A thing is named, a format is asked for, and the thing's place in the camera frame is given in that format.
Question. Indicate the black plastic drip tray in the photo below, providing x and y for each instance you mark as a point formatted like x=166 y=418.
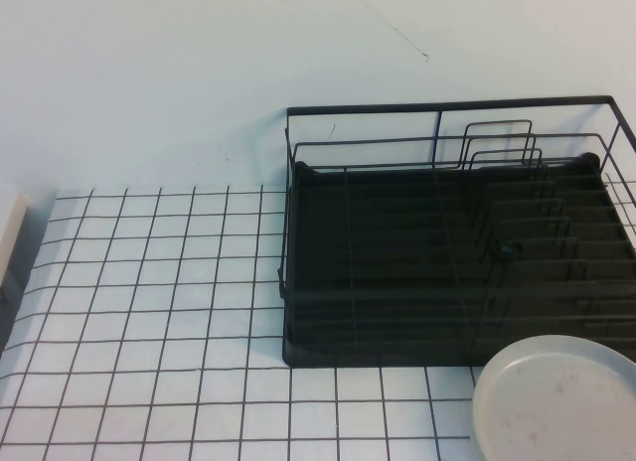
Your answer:
x=397 y=207

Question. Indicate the white black-grid tablecloth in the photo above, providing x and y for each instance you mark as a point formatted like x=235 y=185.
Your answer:
x=149 y=282

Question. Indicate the grey-white round plate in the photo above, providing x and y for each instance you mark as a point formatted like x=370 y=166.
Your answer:
x=556 y=406

